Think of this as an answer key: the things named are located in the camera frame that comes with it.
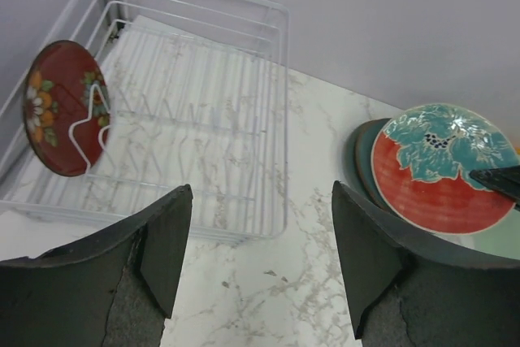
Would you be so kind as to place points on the green folder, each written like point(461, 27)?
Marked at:
point(500, 240)

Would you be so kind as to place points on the white wire dish rack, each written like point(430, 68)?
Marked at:
point(198, 96)

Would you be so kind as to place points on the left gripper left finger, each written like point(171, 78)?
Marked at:
point(115, 287)

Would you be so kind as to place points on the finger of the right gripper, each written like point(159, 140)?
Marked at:
point(502, 180)

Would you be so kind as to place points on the blue floral plate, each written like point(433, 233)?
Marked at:
point(364, 141)

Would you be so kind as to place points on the pink rimmed teal plate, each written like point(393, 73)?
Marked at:
point(421, 162)

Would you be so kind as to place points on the dark red patterned plate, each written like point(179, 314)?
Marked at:
point(66, 108)

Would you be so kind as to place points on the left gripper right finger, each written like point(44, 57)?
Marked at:
point(407, 287)

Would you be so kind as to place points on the grey plate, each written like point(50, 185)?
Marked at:
point(351, 152)

